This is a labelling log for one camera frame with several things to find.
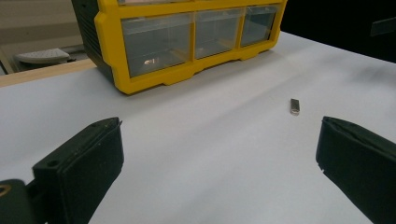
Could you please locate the yellow drawer organizer cabinet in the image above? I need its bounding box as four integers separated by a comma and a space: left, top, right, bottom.
71, 0, 289, 95

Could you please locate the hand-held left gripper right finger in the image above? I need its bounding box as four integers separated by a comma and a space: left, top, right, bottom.
316, 116, 396, 224

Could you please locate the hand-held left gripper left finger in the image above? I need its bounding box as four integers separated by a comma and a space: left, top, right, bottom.
32, 117, 125, 224

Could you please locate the clear plastic drawer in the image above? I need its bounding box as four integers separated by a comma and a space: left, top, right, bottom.
240, 4, 279, 49
194, 7, 244, 60
120, 12, 193, 78

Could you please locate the grey chair base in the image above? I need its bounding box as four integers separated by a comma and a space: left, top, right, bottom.
13, 48, 71, 65

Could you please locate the small silver metal block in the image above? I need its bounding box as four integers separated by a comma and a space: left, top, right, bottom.
290, 98, 301, 117

